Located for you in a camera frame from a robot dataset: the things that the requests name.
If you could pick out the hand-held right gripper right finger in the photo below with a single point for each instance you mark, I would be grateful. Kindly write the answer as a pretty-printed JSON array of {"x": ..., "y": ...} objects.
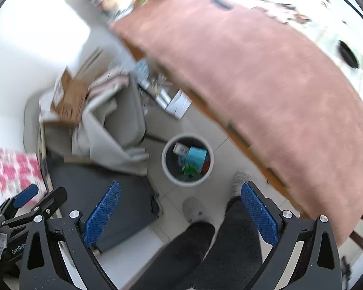
[{"x": 258, "y": 214}]

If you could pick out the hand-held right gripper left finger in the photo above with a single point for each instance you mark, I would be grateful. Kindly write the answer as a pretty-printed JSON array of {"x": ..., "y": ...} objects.
[{"x": 102, "y": 214}]

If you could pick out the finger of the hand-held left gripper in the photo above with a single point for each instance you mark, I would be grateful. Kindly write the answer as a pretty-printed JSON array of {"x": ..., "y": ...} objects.
[
  {"x": 25, "y": 195},
  {"x": 51, "y": 199}
]

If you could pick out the red snack packet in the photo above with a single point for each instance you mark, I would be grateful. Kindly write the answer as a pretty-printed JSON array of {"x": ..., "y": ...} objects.
[{"x": 206, "y": 167}]

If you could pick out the green and blue packet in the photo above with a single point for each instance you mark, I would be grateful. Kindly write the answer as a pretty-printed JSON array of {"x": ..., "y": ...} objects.
[{"x": 196, "y": 156}]

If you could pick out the white rimmed trash bin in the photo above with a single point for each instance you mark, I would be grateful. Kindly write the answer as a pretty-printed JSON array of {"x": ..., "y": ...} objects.
[{"x": 173, "y": 164}]

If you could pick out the white printed leaflet card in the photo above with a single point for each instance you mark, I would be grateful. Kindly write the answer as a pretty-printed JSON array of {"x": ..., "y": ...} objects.
[{"x": 180, "y": 148}]

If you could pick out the dark grey floor mat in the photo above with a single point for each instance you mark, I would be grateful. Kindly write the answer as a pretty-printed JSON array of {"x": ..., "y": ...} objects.
[{"x": 124, "y": 205}]

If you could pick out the pink patterned pack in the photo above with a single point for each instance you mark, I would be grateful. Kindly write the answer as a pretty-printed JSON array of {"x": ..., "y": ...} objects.
[{"x": 18, "y": 169}]

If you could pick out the person's legs in dark trousers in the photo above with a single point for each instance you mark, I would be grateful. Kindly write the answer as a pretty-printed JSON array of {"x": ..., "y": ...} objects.
[{"x": 239, "y": 241}]

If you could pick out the grey right slipper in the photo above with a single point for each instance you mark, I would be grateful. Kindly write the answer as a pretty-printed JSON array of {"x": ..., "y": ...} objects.
[{"x": 239, "y": 178}]

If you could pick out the grey slipper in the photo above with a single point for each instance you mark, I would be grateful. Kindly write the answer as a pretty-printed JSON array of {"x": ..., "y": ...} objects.
[
  {"x": 239, "y": 178},
  {"x": 194, "y": 210}
]

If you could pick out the grey left slipper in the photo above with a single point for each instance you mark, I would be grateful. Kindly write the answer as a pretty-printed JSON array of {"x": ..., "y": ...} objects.
[{"x": 194, "y": 210}]

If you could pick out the beige cloth bag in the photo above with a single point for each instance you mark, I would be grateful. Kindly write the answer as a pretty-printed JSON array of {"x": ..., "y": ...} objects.
[{"x": 93, "y": 139}]

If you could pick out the person's left leg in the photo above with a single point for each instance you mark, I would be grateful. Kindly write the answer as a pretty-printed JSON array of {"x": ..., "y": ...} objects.
[{"x": 181, "y": 253}]

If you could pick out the grey chair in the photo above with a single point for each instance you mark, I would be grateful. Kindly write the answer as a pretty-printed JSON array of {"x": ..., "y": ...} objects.
[{"x": 125, "y": 117}]

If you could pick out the cardboard box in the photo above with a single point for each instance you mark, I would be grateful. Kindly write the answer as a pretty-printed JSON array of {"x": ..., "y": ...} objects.
[{"x": 69, "y": 99}]

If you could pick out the wooden dining table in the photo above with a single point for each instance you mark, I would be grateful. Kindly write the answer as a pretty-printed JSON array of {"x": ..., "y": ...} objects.
[{"x": 213, "y": 116}]

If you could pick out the table with pink cloth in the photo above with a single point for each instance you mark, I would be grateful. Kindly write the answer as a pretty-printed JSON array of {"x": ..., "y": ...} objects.
[{"x": 260, "y": 81}]

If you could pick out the white paper box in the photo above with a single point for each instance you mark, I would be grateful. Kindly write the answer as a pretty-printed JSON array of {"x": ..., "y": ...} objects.
[{"x": 178, "y": 104}]

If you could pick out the black round dish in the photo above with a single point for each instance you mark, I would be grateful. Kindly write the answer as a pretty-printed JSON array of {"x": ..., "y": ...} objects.
[{"x": 348, "y": 55}]

